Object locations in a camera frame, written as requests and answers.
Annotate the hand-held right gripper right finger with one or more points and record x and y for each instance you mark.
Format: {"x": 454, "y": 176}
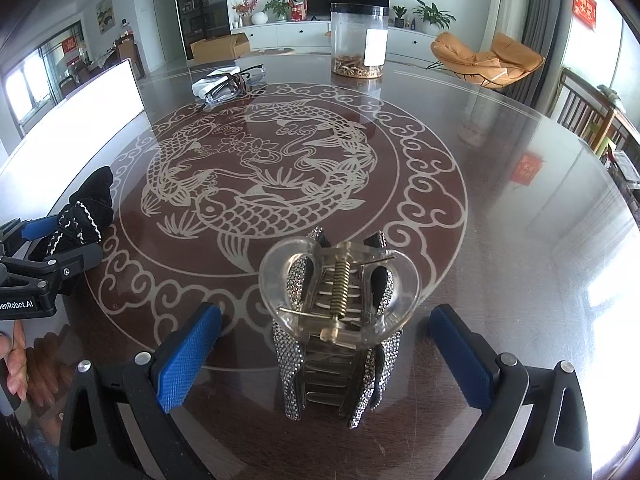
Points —
{"x": 462, "y": 360}

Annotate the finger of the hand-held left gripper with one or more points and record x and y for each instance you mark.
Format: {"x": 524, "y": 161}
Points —
{"x": 75, "y": 260}
{"x": 35, "y": 227}

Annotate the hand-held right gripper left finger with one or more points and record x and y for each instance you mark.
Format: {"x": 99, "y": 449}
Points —
{"x": 187, "y": 355}

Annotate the black scrunchie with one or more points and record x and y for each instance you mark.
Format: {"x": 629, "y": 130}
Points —
{"x": 85, "y": 205}

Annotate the rhinestone hair claw clip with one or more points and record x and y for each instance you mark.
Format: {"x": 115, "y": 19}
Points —
{"x": 340, "y": 360}

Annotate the person's left hand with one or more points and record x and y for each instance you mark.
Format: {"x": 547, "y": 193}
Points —
{"x": 17, "y": 360}

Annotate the red door sign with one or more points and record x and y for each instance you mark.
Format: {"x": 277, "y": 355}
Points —
{"x": 70, "y": 45}

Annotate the white flat box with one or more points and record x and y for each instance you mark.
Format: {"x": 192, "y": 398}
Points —
{"x": 207, "y": 82}

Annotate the cardboard box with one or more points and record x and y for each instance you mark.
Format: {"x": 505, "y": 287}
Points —
{"x": 220, "y": 47}

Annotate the wooden chair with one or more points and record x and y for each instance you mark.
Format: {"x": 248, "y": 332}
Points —
{"x": 590, "y": 110}

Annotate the dark display cabinet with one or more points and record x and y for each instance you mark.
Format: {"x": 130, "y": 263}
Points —
{"x": 200, "y": 0}

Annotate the round coffee table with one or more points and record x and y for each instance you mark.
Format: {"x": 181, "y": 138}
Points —
{"x": 272, "y": 51}

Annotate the red flower vase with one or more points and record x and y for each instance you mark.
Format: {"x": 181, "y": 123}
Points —
{"x": 246, "y": 10}

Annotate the orange lounge chair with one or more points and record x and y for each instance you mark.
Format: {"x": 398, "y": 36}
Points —
{"x": 480, "y": 57}

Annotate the white round vase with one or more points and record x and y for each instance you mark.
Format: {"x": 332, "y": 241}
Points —
{"x": 258, "y": 18}

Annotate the white television cabinet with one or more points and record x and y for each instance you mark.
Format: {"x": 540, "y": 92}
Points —
{"x": 290, "y": 35}

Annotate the green leafy potted plant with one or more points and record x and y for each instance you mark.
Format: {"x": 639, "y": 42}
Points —
{"x": 277, "y": 7}

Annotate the red gift box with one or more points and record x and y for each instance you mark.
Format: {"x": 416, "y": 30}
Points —
{"x": 298, "y": 10}

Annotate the clear plastic jar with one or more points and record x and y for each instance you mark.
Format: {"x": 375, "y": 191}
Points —
{"x": 357, "y": 35}

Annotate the large green potted plant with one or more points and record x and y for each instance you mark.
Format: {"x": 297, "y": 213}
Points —
{"x": 432, "y": 15}

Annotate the small potted plant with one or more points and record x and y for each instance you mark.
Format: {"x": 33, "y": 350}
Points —
{"x": 399, "y": 16}

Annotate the grey curtain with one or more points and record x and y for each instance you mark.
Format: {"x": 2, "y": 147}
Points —
{"x": 545, "y": 20}

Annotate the framed wall painting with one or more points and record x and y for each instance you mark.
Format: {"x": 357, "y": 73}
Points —
{"x": 104, "y": 14}

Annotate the red wall hanging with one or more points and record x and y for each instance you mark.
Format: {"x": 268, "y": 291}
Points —
{"x": 586, "y": 5}

